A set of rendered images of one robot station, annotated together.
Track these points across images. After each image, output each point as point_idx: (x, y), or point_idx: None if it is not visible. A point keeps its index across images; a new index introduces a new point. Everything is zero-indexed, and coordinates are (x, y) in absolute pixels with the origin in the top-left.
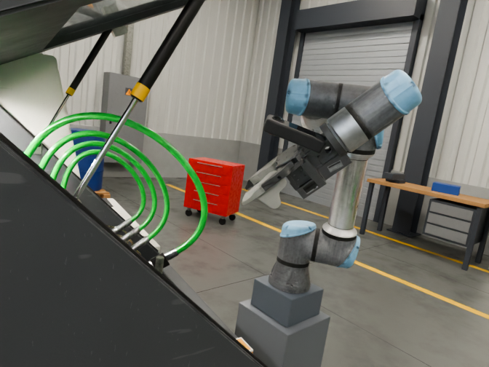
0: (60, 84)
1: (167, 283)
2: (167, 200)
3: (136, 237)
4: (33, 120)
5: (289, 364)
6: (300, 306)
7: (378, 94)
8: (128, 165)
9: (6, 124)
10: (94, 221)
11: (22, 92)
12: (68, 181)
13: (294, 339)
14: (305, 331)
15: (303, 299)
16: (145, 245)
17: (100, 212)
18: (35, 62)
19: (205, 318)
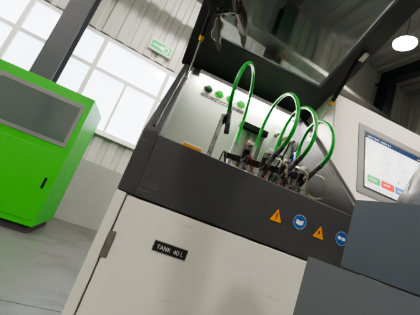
0: (334, 104)
1: (173, 86)
2: (295, 115)
3: (342, 192)
4: (320, 129)
5: None
6: (385, 229)
7: None
8: (327, 123)
9: (304, 131)
10: (178, 75)
11: (320, 117)
12: (316, 153)
13: (323, 284)
14: (367, 294)
15: (397, 212)
16: (346, 200)
17: (325, 171)
18: (327, 100)
19: (166, 94)
